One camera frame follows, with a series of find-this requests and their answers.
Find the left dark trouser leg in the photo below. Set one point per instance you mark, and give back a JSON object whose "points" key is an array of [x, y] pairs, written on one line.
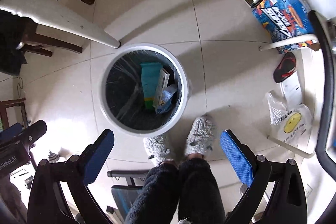
{"points": [[158, 200]]}

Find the teal green snack box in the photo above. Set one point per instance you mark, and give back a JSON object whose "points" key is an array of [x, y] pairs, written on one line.
{"points": [[149, 79]]}

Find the right grey fluffy slipper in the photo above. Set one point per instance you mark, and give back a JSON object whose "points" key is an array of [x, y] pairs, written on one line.
{"points": [[201, 137]]}

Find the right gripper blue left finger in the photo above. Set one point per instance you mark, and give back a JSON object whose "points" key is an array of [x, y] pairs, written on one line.
{"points": [[47, 203]]}

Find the left grey fluffy slipper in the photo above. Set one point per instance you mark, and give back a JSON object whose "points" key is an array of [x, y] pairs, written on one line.
{"points": [[159, 149]]}

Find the right dark trouser leg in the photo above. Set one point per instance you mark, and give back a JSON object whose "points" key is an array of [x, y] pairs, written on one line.
{"points": [[199, 197]]}

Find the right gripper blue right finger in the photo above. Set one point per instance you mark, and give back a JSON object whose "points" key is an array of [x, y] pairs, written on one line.
{"points": [[287, 202]]}

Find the white round trash bin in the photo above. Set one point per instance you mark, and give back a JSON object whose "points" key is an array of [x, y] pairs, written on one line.
{"points": [[121, 94]]}

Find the black blue workout bench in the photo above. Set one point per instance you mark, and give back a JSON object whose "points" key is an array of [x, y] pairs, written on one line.
{"points": [[125, 195]]}

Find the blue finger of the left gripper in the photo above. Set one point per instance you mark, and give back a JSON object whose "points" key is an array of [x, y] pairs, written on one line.
{"points": [[27, 136]]}

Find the smiley plastic bag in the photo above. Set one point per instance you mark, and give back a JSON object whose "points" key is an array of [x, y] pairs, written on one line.
{"points": [[288, 124]]}

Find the white table leg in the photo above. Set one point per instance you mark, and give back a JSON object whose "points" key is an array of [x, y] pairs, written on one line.
{"points": [[52, 14]]}

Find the red black flip-flop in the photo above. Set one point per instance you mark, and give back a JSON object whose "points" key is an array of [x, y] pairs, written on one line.
{"points": [[285, 68]]}

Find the dark trouser leg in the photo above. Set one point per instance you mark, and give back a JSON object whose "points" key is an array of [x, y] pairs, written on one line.
{"points": [[199, 197], [158, 200]]}

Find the blue snack bag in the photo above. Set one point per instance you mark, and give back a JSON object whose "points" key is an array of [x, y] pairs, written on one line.
{"points": [[165, 102]]}

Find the small dark wooden stool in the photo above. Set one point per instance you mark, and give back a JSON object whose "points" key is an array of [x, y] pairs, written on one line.
{"points": [[13, 111]]}

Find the blue printed cardboard box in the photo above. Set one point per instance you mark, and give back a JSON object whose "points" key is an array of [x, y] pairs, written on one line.
{"points": [[283, 19]]}

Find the grey fluffy slipper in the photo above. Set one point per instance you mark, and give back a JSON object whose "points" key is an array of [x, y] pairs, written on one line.
{"points": [[201, 137], [159, 149]]}

